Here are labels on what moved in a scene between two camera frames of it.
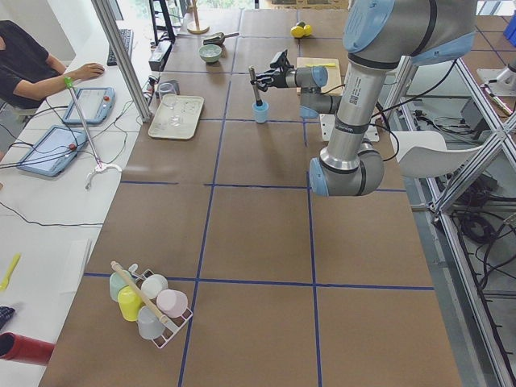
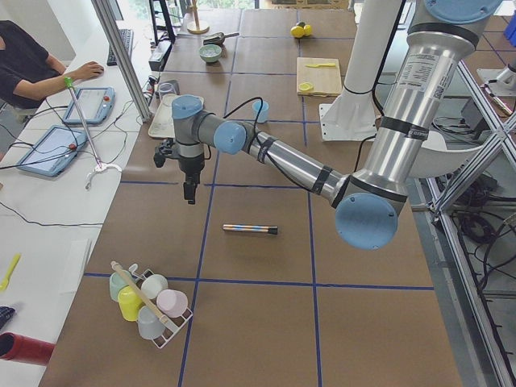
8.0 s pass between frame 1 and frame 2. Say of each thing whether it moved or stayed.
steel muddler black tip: moved
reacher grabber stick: stayed
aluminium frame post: stayed
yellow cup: stayed
